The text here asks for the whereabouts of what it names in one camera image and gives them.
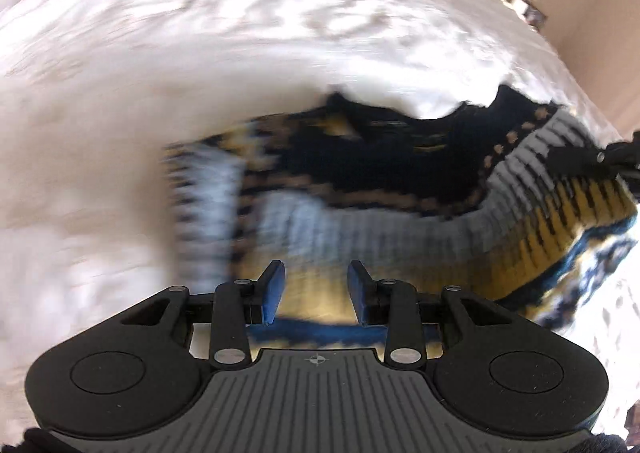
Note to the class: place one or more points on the white floral embroidered bedspread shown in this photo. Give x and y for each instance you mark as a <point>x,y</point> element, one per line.
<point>150,83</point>

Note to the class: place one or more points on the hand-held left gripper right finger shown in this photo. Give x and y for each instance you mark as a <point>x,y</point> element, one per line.
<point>357,293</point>

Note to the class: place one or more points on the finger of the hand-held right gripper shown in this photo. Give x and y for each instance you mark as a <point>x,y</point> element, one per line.
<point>575,159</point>

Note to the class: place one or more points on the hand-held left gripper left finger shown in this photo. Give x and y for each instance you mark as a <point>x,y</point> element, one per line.
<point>272,290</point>

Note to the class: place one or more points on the navy yellow zigzag knit sweater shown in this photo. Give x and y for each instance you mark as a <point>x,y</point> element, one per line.
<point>430,213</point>

